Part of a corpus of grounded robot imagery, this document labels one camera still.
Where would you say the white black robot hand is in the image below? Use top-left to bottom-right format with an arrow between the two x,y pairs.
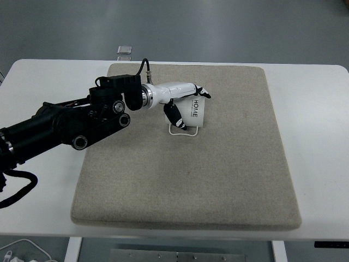
142,82 -> 211,130

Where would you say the white ribbed mug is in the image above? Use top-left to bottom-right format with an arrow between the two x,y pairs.
166,97 -> 205,137

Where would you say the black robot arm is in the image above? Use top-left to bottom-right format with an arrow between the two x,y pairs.
1,74 -> 210,173

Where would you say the clear floor marker plate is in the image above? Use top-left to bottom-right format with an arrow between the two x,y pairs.
117,45 -> 132,61

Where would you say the beige felt mat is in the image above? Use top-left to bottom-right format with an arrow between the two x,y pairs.
71,64 -> 302,231

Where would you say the white table leg right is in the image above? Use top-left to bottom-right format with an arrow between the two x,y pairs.
272,241 -> 288,262

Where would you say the white table leg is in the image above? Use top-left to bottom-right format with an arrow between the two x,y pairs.
64,237 -> 82,262
272,241 -> 288,262

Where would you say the white table leg left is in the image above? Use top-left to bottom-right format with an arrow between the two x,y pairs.
64,237 -> 82,262

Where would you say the black table control panel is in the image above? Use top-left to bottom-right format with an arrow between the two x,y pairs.
314,241 -> 349,249

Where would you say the grey metal base plate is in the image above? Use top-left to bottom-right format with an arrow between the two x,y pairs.
110,249 -> 246,262

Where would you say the black sleeved cable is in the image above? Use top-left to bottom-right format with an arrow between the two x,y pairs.
0,169 -> 38,210

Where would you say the white cable on floor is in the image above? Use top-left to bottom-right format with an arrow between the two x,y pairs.
0,238 -> 53,262

